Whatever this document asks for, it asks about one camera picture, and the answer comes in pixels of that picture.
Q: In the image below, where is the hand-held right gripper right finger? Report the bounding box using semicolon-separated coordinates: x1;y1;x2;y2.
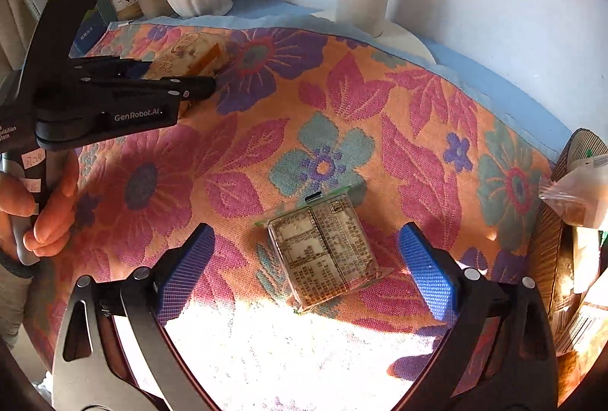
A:
394;223;556;411

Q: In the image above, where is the barcode printed snack packet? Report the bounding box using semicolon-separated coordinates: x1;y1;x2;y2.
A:
553;292;608;357

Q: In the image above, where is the green edged snack packet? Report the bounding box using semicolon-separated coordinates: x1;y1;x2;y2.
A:
255;187;382;313

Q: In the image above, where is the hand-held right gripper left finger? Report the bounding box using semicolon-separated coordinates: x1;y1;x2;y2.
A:
52;223;217;411

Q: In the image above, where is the blue box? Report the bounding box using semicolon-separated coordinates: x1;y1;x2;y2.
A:
70;0;116;57

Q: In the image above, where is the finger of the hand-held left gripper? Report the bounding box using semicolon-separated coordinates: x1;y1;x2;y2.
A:
83;76;218;105
70;56;154;80

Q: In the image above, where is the floral woven cloth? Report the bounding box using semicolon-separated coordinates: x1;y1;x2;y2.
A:
24;22;561;411

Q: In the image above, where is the ribbed glass bowl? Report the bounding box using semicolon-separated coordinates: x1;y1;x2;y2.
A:
527;128;608;393

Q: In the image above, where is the yellow snack packet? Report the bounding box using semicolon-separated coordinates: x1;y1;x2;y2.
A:
145;31;230;84

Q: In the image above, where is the person's left hand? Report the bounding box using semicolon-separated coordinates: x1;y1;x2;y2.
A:
0;153;81;261

